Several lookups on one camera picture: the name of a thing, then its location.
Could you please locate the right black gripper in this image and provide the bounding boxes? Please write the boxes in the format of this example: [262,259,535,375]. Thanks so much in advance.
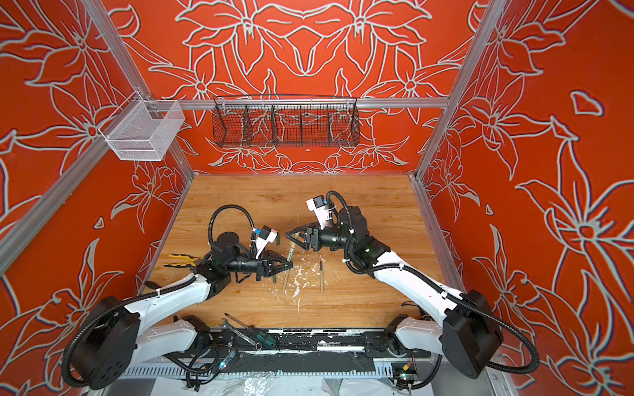
[286,220,358,254]

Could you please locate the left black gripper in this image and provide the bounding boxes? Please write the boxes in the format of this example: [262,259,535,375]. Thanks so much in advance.
[226,250,292,283]

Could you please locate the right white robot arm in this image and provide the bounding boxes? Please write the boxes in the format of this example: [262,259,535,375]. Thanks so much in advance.
[286,191,540,379]

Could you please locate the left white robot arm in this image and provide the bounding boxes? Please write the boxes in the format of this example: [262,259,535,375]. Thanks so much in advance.
[61,205,293,389]

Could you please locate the yellow black pliers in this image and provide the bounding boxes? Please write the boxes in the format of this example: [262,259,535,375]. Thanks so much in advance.
[163,253,202,268]

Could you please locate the silver wrench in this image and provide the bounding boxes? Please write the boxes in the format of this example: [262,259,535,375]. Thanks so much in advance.
[221,319,263,351]

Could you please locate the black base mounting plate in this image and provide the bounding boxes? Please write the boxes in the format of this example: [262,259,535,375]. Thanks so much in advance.
[211,328,431,358]

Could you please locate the small green circuit board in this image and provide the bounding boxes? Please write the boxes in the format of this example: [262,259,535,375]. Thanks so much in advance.
[394,364,419,386]

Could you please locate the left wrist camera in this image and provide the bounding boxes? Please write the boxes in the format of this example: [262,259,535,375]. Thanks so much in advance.
[252,226,278,259]

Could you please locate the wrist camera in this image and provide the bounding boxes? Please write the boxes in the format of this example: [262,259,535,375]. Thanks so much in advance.
[252,226,278,259]
[306,195,333,229]

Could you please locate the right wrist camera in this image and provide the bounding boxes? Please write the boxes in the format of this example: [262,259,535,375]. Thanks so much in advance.
[306,195,333,229]

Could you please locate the green handled screwdriver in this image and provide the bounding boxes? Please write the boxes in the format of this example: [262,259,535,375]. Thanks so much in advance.
[225,313,277,350]

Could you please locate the black wire mesh basket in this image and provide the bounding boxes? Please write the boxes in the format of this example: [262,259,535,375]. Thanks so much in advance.
[211,95,361,149]

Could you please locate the white slotted cable duct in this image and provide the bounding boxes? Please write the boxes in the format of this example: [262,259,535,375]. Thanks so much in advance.
[120,361,394,380]

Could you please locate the white wire mesh basket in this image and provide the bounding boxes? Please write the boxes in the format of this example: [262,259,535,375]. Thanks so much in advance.
[98,100,185,162]

